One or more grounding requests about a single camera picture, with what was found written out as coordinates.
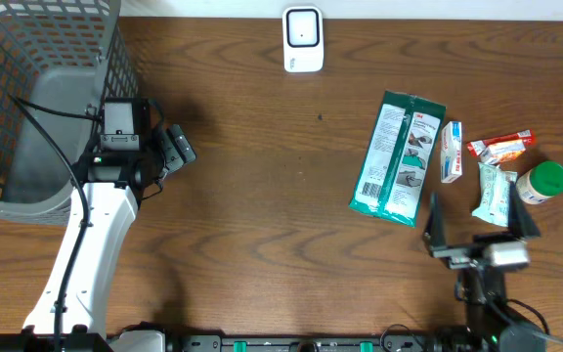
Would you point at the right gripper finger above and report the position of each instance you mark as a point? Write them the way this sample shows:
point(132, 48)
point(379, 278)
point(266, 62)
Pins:
point(434, 232)
point(520, 223)

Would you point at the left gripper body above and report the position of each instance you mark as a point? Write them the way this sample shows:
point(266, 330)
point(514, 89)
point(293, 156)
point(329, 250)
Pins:
point(170, 154)

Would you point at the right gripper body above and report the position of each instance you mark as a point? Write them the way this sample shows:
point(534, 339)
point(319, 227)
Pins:
point(490, 247)

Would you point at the teal snack packet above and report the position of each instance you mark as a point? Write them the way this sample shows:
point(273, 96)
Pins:
point(495, 188)

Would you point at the green lid jar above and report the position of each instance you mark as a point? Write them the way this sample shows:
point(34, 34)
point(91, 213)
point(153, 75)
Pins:
point(541, 183)

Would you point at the orange small box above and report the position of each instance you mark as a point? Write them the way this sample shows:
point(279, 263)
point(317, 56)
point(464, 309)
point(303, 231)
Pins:
point(502, 152)

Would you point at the red stick sachet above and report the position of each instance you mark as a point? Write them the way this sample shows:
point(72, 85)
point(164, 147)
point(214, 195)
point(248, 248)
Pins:
point(528, 137)

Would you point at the white green box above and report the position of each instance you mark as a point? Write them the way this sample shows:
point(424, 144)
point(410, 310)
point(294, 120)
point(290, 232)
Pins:
point(451, 152)

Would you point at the large green box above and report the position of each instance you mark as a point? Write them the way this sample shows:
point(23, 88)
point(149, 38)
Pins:
point(396, 163)

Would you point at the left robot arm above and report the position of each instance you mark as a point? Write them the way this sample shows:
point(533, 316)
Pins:
point(127, 152)

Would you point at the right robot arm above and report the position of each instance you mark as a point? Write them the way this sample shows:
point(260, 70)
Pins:
point(491, 324)

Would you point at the grey plastic mesh basket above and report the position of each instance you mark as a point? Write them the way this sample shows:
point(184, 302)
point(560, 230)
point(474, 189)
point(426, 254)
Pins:
point(59, 61)

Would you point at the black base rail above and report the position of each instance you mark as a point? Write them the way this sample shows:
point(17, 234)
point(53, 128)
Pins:
point(393, 341)

